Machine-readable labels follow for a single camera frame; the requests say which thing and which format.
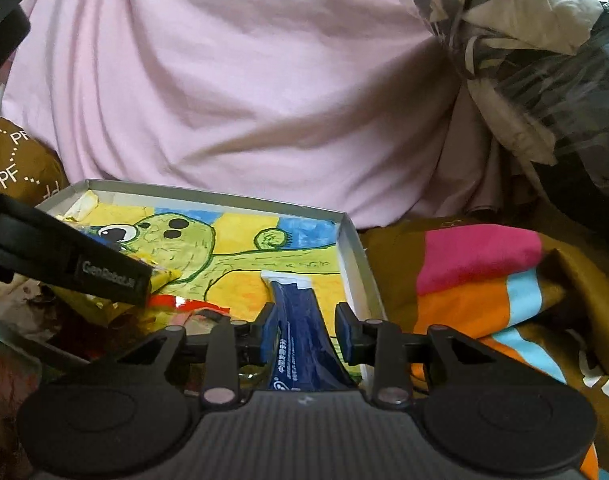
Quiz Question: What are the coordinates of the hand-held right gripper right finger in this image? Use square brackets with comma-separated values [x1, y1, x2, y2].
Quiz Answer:
[335, 301, 505, 408]

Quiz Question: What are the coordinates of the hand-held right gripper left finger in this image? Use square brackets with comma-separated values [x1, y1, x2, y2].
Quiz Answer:
[112, 302, 281, 407]

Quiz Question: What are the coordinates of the long blue snack packet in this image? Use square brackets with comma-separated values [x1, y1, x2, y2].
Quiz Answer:
[259, 270, 358, 393]

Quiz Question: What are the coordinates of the grey tray with frog drawing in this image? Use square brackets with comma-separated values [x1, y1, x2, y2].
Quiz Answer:
[0, 178, 388, 391]

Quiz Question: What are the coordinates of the red tofu snack packet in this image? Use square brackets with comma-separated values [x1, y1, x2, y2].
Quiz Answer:
[147, 294, 232, 326]

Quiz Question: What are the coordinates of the gold foil snack packet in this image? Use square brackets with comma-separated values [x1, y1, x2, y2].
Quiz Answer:
[127, 252, 185, 296]

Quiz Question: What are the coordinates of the white paper scrap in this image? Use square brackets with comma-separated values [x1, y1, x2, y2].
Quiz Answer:
[59, 189, 100, 221]

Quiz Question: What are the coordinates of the brown patterned quilt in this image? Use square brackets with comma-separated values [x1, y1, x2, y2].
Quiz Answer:
[0, 107, 70, 206]

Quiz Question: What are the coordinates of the colourful printed blanket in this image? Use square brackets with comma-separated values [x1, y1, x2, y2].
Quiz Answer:
[357, 215, 609, 480]

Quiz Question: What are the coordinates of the pink hanging sheet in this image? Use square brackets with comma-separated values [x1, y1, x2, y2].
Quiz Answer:
[0, 0, 505, 228]

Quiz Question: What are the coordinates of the clear plastic bag of clothes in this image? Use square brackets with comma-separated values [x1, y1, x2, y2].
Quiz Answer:
[409, 0, 609, 201]

